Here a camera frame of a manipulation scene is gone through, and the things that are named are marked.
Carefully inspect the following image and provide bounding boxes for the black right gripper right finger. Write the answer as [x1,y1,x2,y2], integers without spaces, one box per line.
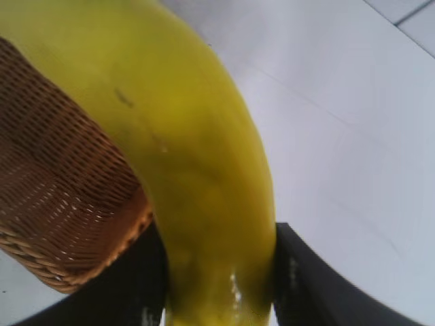
[273,221,424,326]

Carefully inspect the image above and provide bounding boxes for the yellow banana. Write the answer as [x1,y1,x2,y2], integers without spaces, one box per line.
[0,0,280,326]

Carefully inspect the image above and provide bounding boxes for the brown woven wicker basket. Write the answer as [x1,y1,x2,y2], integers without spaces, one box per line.
[0,36,154,295]

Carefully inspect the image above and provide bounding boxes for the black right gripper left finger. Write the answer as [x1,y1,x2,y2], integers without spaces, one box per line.
[10,219,171,326]

